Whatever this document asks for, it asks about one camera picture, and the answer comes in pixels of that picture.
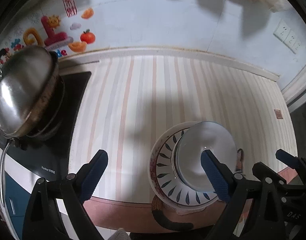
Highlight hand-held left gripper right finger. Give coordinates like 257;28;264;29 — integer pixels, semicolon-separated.
201;149;288;240

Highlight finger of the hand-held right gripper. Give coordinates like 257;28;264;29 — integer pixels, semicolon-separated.
276;149;306;180

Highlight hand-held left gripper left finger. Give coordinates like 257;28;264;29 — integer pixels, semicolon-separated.
25;149;109;240

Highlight plain white bowl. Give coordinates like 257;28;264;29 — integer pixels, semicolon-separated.
179;121;237;193

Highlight white plate blue leaf pattern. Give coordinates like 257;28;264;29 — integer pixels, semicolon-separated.
155;127;218;205

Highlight large white rose-print plate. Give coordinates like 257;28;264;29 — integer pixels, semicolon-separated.
147;121;244;215

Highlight black induction cooktop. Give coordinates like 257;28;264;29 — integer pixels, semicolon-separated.
0;71;92;180

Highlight brown woven slipper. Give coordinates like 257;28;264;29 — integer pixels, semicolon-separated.
152;195;194;231

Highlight blue cabinet drawer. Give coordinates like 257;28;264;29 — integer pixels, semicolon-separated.
3;172;31;220

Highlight pastel striped table mat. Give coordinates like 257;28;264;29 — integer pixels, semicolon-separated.
65;54;299;205

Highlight stainless steel pot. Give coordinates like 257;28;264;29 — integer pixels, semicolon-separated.
0;46;60;137

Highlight white wall socket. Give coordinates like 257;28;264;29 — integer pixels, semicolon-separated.
273;19;302;53

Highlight gold ingot wall sticker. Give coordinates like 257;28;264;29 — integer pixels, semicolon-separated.
68;41;88;53

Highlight orange fruit wall sticker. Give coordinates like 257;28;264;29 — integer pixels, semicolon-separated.
80;29;96;44

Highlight red character wall sticker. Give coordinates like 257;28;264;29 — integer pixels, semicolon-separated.
41;15;74;48

